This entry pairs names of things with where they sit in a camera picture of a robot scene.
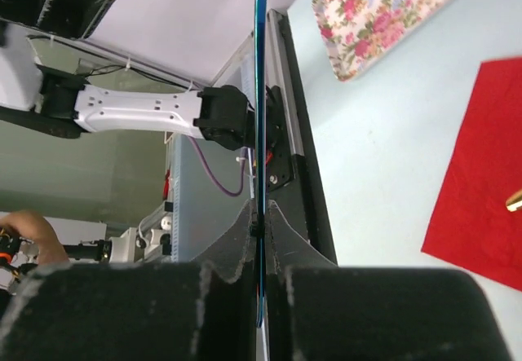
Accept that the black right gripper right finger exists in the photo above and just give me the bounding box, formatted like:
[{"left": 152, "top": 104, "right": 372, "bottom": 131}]
[{"left": 265, "top": 202, "right": 511, "bottom": 360}]

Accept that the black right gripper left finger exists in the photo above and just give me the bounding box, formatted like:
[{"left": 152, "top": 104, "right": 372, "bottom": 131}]
[{"left": 1, "top": 202, "right": 256, "bottom": 360}]

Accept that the red paper napkin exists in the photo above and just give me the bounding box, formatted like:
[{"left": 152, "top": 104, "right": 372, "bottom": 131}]
[{"left": 422, "top": 57, "right": 521, "bottom": 290}]

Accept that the gold knife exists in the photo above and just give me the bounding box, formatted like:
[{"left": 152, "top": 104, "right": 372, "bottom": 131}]
[{"left": 506, "top": 190, "right": 522, "bottom": 213}]

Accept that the rainbow iridescent spoon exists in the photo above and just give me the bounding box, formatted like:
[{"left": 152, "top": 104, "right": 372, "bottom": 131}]
[{"left": 251, "top": 0, "right": 268, "bottom": 328}]

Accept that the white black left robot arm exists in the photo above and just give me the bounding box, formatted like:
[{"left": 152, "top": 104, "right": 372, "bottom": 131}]
[{"left": 1, "top": 0, "right": 254, "bottom": 150}]

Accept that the person's hand in background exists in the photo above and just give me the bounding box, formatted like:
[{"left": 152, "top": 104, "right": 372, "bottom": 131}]
[{"left": 1, "top": 210, "right": 69, "bottom": 265}]

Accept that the floral patterned tray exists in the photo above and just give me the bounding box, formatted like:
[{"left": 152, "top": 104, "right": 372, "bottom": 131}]
[{"left": 312, "top": 0, "right": 452, "bottom": 81}]

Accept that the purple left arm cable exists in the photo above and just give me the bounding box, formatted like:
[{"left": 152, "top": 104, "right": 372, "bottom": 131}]
[{"left": 189, "top": 135, "right": 250, "bottom": 198}]

